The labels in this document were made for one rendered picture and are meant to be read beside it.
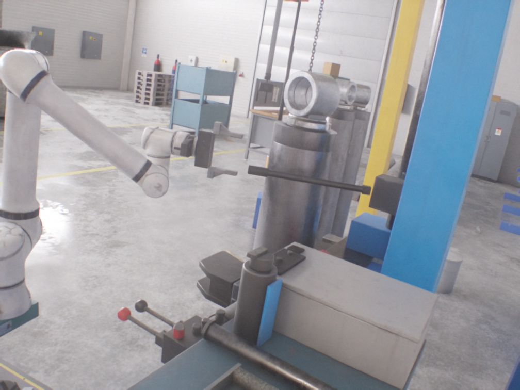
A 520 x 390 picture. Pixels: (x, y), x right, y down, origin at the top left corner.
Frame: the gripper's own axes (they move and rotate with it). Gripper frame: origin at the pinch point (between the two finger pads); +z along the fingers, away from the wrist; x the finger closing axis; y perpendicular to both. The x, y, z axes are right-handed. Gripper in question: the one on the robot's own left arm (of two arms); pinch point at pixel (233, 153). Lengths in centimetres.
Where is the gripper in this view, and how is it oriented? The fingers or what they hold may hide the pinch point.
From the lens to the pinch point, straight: 150.9
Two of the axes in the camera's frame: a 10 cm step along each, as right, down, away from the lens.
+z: 9.7, 2.0, -1.2
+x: -1.6, 9.5, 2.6
